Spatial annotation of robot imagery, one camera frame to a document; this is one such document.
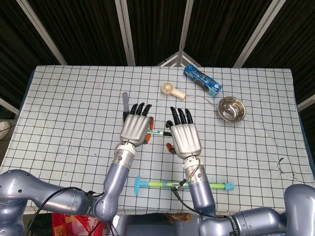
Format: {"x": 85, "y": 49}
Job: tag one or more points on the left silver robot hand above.
{"x": 135, "y": 127}

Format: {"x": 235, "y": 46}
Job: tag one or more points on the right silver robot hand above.
{"x": 184, "y": 137}

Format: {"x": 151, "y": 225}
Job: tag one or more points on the black marker cap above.
{"x": 167, "y": 133}

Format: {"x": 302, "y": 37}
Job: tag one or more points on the white green marker body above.
{"x": 155, "y": 132}

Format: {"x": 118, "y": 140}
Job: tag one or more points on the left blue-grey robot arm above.
{"x": 115, "y": 177}

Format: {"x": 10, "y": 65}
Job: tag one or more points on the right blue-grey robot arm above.
{"x": 201, "y": 194}

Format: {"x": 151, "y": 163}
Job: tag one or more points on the grey brush black bristles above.
{"x": 125, "y": 103}

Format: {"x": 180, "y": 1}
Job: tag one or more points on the cream handheld fan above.
{"x": 172, "y": 90}

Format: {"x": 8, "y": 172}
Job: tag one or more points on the stainless steel bowl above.
{"x": 231, "y": 109}

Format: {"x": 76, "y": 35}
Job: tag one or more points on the blue green water pump toy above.
{"x": 152, "y": 184}

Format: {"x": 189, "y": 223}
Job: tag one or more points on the blue cardboard box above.
{"x": 203, "y": 79}

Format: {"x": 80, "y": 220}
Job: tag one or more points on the white black checkered tablecloth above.
{"x": 73, "y": 123}

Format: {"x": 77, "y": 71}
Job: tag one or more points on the red plastic bag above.
{"x": 73, "y": 225}

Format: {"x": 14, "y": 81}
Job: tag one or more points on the white round object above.
{"x": 3, "y": 127}

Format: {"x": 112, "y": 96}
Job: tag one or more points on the white low frame corner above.
{"x": 172, "y": 60}

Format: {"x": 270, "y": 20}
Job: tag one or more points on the white screen frame post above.
{"x": 258, "y": 34}
{"x": 126, "y": 32}
{"x": 184, "y": 29}
{"x": 41, "y": 32}

